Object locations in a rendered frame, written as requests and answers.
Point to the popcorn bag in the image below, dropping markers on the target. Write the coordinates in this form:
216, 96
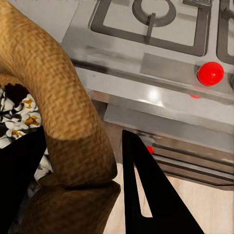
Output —
77, 197

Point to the burner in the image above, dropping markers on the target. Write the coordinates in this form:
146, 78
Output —
183, 44

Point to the oven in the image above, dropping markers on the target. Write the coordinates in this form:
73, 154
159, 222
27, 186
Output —
182, 150

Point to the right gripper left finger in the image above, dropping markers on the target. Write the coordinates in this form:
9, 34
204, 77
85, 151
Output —
18, 164

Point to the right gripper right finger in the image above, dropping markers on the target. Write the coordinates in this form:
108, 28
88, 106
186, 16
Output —
170, 214

